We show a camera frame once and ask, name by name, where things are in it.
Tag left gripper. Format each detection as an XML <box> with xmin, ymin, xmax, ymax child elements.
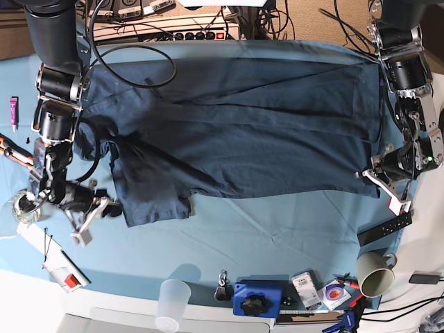
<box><xmin>355</xmin><ymin>144</ymin><xmax>416</xmax><ymax>205</ymax></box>

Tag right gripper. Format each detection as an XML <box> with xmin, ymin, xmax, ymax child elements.
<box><xmin>49</xmin><ymin>178</ymin><xmax>123</xmax><ymax>236</ymax></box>

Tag dark blue T-shirt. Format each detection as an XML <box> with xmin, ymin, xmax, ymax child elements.
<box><xmin>74</xmin><ymin>58</ymin><xmax>383</xmax><ymax>227</ymax></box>

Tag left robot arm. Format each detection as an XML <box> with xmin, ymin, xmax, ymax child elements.
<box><xmin>360</xmin><ymin>1</ymin><xmax>443</xmax><ymax>215</ymax></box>

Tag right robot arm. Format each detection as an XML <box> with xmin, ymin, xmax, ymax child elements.
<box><xmin>18</xmin><ymin>1</ymin><xmax>122</xmax><ymax>245</ymax></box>

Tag black remote control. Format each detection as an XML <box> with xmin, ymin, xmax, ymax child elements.
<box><xmin>357</xmin><ymin>212</ymin><xmax>413</xmax><ymax>247</ymax></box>

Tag white paper strip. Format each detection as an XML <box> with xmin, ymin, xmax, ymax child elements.
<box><xmin>17</xmin><ymin>223</ymin><xmax>87</xmax><ymax>277</ymax></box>

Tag glass jar with black lid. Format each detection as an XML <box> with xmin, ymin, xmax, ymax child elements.
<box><xmin>3</xmin><ymin>189</ymin><xmax>40</xmax><ymax>224</ymax></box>

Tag grey-green ceramic mug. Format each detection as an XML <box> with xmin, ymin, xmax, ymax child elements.
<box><xmin>357</xmin><ymin>252</ymin><xmax>398</xmax><ymax>298</ymax></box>

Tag translucent plastic cup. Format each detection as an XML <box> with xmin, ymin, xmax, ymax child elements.
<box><xmin>155</xmin><ymin>279</ymin><xmax>191</xmax><ymax>332</ymax></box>

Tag black power adapter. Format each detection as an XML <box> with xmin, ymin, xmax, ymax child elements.
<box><xmin>409</xmin><ymin>273</ymin><xmax>442</xmax><ymax>285</ymax></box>

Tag light blue table cloth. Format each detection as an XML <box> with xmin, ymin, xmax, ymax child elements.
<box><xmin>1</xmin><ymin>40</ymin><xmax>402</xmax><ymax>305</ymax></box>

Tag orange utility knife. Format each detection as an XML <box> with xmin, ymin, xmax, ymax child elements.
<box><xmin>0</xmin><ymin>135</ymin><xmax>33</xmax><ymax>169</ymax></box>

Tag white labelled packet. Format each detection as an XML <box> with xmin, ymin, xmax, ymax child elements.
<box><xmin>291</xmin><ymin>271</ymin><xmax>322</xmax><ymax>310</ymax></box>

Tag pink glue tube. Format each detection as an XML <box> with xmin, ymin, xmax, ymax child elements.
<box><xmin>9</xmin><ymin>96</ymin><xmax>18</xmax><ymax>132</ymax></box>

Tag blue clamp bottom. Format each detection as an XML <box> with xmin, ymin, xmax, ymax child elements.
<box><xmin>322</xmin><ymin>296</ymin><xmax>367</xmax><ymax>333</ymax></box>

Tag blue box with black knob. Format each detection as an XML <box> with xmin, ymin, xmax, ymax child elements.
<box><xmin>232</xmin><ymin>280</ymin><xmax>283</xmax><ymax>318</ymax></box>

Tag white power strip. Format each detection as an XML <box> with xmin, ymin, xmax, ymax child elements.
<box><xmin>93</xmin><ymin>13</ymin><xmax>244</xmax><ymax>44</ymax></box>

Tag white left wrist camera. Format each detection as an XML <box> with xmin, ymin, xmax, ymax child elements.
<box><xmin>388</xmin><ymin>197</ymin><xmax>411</xmax><ymax>216</ymax></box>

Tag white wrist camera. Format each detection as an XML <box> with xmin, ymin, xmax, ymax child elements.
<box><xmin>70</xmin><ymin>230</ymin><xmax>92</xmax><ymax>247</ymax></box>
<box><xmin>388</xmin><ymin>197</ymin><xmax>411</xmax><ymax>216</ymax></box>

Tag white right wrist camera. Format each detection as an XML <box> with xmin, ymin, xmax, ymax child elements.
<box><xmin>70</xmin><ymin>230</ymin><xmax>92</xmax><ymax>247</ymax></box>

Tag red handled pliers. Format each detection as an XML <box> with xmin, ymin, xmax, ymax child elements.
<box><xmin>335</xmin><ymin>275</ymin><xmax>359</xmax><ymax>289</ymax></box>

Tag black looped cable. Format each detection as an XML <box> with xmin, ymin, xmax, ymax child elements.
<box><xmin>88</xmin><ymin>0</ymin><xmax>178</xmax><ymax>89</ymax></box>

